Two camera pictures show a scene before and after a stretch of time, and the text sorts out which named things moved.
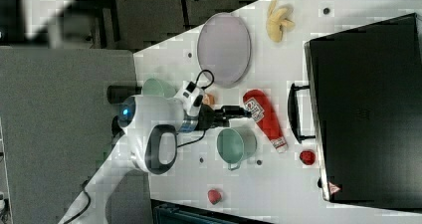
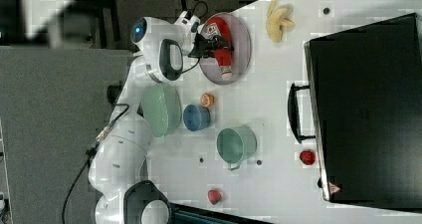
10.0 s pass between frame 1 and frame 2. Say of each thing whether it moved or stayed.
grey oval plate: stayed
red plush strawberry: stayed
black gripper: moved
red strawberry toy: stayed
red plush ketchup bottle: moved
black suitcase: stayed
